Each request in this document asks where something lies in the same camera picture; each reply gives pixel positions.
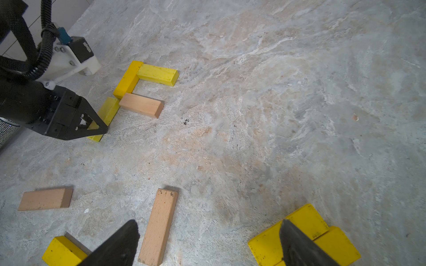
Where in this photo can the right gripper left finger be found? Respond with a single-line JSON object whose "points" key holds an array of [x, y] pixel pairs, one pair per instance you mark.
{"points": [[118, 250]]}

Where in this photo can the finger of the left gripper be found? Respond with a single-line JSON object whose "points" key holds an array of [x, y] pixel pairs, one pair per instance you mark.
{"points": [[75, 118]]}

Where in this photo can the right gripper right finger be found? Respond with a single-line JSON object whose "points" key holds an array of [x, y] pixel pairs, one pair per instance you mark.
{"points": [[299, 250]]}

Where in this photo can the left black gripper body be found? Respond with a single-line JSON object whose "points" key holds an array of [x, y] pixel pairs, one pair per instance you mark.
{"points": [[47, 112]]}

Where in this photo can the natural wood block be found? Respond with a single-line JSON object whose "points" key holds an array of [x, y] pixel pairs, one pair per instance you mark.
{"points": [[142, 105], [46, 199], [158, 228]]}

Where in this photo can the yellow block bottom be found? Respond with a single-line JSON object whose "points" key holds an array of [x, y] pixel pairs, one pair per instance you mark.
{"points": [[62, 252]]}

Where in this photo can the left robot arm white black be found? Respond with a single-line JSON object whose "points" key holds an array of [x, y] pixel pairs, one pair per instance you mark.
{"points": [[38, 56]]}

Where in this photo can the yellow block right pair inner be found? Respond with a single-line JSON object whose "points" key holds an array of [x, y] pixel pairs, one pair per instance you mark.
{"points": [[266, 247]]}

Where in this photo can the yellow block pair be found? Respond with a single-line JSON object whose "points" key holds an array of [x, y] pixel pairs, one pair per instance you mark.
{"points": [[266, 247], [336, 244]]}

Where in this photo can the yellow block right pair outer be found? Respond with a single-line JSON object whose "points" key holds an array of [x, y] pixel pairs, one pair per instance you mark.
{"points": [[336, 244]]}

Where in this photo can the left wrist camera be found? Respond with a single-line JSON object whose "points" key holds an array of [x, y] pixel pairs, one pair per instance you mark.
{"points": [[67, 60]]}

